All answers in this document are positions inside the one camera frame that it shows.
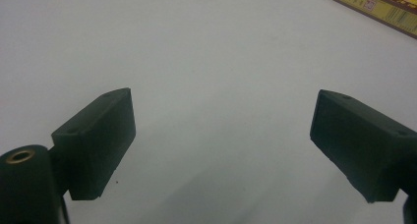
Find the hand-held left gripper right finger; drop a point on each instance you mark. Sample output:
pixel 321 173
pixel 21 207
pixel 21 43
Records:
pixel 364 142

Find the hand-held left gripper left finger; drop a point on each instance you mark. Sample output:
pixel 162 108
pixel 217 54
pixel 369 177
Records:
pixel 95 142

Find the yellow cardboard box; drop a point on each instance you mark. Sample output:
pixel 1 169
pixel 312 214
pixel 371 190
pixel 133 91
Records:
pixel 382 6

